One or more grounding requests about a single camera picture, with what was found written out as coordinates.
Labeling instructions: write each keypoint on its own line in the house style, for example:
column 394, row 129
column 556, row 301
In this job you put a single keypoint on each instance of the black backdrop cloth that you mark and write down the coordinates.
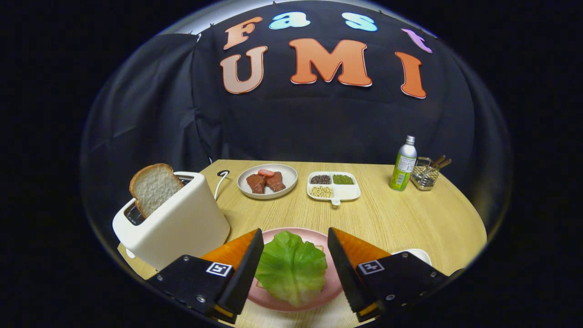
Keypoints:
column 319, row 127

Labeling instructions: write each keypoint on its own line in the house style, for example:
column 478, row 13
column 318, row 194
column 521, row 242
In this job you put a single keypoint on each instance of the green and silver bottle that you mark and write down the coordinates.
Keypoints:
column 403, row 168

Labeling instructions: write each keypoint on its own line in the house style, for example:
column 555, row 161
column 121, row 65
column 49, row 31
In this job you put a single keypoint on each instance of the white toaster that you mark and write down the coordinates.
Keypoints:
column 182, row 228

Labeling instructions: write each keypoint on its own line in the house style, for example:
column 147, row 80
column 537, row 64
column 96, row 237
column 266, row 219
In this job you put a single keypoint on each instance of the round pink plate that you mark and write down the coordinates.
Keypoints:
column 268, row 296

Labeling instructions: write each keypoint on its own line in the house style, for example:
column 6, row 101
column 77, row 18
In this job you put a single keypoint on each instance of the round white plate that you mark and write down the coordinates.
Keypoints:
column 289, row 175

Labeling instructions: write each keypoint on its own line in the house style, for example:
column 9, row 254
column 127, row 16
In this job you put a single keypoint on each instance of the divided white dish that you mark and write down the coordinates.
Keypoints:
column 348, row 192

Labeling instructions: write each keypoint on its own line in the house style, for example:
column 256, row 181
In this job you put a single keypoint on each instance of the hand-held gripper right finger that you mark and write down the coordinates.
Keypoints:
column 344, row 273

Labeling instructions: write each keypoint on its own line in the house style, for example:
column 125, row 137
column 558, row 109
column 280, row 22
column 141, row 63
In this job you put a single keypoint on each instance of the square white plate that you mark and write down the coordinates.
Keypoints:
column 419, row 254

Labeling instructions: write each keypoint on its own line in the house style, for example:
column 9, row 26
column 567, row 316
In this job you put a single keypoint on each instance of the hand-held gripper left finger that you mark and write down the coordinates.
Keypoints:
column 246, row 273

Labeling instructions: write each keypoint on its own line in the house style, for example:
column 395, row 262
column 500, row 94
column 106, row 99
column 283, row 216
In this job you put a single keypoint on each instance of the brown meat piece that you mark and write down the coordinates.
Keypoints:
column 256, row 183
column 275, row 182

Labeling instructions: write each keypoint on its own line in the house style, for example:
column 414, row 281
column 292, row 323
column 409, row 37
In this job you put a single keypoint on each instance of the toasted bread slice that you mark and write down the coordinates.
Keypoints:
column 155, row 187

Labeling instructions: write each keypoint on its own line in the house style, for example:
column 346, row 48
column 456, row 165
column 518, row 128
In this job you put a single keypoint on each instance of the pile of yellow soybeans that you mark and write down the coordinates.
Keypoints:
column 321, row 191

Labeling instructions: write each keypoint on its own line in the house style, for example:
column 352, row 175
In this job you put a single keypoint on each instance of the pile of dark beans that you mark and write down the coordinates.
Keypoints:
column 320, row 179

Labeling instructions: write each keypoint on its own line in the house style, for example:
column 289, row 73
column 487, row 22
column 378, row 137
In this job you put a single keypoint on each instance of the pink sausage slice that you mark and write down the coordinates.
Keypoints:
column 266, row 172

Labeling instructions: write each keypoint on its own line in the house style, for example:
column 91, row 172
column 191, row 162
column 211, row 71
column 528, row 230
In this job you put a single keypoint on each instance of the pile of green beans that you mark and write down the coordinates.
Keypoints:
column 343, row 179

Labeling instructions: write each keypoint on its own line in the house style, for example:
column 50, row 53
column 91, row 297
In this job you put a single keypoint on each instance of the green lettuce leaf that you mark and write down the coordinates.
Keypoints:
column 291, row 269

